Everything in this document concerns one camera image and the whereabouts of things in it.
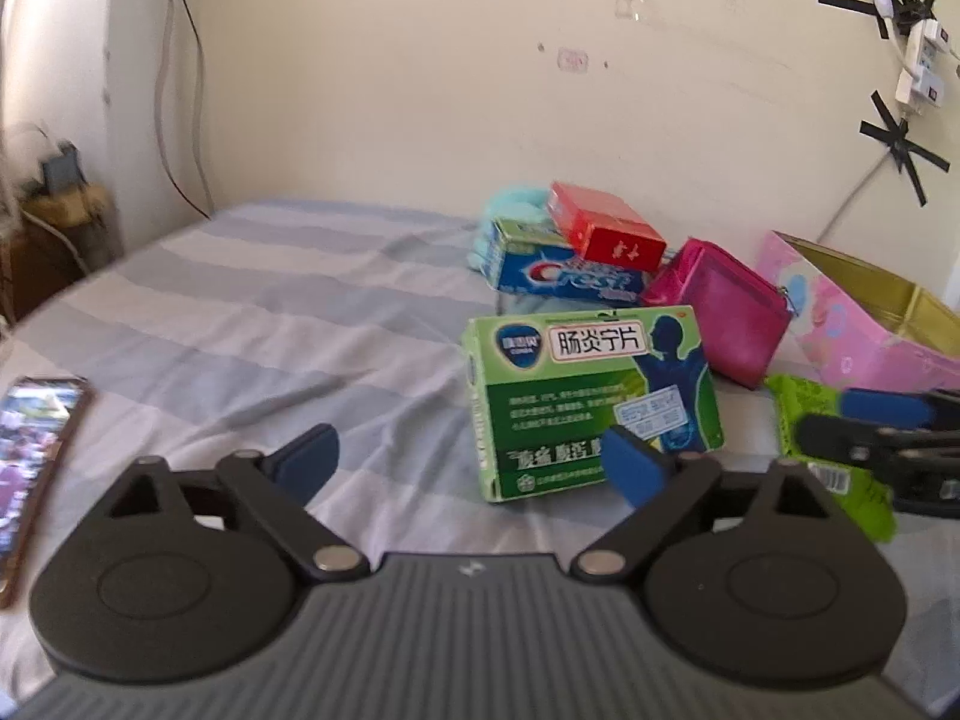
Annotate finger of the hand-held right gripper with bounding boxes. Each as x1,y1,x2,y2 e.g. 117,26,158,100
838,388,960,434
795,412,960,518

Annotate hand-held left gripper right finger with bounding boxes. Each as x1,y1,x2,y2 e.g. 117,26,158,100
570,425,837,584

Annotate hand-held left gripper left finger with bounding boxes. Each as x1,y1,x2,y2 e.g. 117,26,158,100
105,424,370,582

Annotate green snack packet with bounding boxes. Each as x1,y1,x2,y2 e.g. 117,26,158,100
765,373,901,545

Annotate pink biscuit tin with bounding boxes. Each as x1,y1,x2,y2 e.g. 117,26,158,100
754,230,960,395

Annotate green medicine box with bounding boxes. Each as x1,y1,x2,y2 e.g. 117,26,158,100
461,305,727,503

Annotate magenta wallet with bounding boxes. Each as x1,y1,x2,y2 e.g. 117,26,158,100
639,238,794,391

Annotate blue green toothpaste box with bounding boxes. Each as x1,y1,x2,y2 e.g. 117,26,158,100
486,216,653,308

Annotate red cardboard box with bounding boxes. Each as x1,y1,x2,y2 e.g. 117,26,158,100
546,181,668,272

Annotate teal plush bear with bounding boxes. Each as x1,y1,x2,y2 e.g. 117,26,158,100
466,181,552,271

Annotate striped bed sheet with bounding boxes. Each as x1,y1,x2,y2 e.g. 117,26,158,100
0,199,960,691

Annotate black tape cross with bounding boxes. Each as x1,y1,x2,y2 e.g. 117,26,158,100
816,0,946,42
859,90,952,207

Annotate smartphone with lit screen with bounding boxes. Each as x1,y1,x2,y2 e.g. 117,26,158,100
0,376,96,608

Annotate wooden bedside cabinet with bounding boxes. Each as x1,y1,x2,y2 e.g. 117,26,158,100
0,120,125,316

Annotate white power strip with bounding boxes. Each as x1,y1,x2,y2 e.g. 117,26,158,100
896,19,950,110

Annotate small grey device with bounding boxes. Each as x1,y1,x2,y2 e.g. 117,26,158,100
41,141,83,194

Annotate white power cable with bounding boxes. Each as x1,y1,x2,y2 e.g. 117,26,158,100
816,109,912,245

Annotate hanging wall cables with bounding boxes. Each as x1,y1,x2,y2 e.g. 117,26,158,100
152,0,218,222

